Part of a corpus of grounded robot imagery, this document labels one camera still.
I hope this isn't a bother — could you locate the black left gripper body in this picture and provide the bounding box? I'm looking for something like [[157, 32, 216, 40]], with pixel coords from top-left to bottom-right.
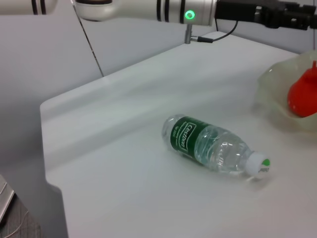
[[215, 0, 288, 28]]

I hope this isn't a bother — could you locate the red-orange toy orange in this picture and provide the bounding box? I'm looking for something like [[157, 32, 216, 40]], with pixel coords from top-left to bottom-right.
[[287, 60, 317, 119]]

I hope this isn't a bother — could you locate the clear green-label water bottle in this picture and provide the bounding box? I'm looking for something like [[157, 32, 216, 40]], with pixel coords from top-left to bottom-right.
[[162, 114, 272, 181]]

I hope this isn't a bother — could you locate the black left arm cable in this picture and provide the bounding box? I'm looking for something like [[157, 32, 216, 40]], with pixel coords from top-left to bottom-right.
[[192, 19, 239, 43]]

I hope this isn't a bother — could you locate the translucent wavy glass fruit bowl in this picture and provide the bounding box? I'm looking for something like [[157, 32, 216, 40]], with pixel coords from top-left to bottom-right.
[[257, 49, 317, 134]]

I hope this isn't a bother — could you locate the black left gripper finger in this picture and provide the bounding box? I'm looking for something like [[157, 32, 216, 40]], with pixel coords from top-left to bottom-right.
[[286, 1, 317, 31]]

